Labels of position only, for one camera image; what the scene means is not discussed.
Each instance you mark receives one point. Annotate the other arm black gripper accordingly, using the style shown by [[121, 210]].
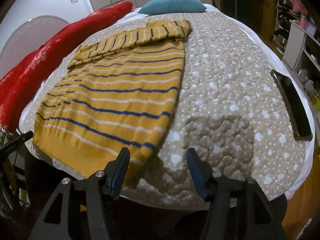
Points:
[[14, 145]]

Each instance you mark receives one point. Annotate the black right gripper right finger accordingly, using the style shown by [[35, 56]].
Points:
[[239, 209]]

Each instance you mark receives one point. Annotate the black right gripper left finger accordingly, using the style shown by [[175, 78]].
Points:
[[76, 208]]

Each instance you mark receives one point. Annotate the yellow striped knit sweater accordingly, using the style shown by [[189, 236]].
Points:
[[119, 92]]

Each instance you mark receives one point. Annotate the pink clothing pile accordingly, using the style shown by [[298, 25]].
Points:
[[298, 7]]

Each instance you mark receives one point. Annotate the red blanket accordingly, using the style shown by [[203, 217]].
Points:
[[21, 83]]

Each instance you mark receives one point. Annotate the beige spotted quilt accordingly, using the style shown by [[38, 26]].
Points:
[[223, 125]]

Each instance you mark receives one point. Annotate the round grey headboard panel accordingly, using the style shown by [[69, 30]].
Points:
[[27, 38]]

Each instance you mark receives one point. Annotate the white shelf unit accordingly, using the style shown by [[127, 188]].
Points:
[[299, 48]]

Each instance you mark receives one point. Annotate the pink container on shelf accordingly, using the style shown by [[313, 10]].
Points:
[[303, 21]]

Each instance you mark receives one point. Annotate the teal pillow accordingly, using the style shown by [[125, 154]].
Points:
[[157, 7]]

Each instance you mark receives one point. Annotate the brown wooden door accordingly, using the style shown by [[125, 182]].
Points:
[[259, 15]]

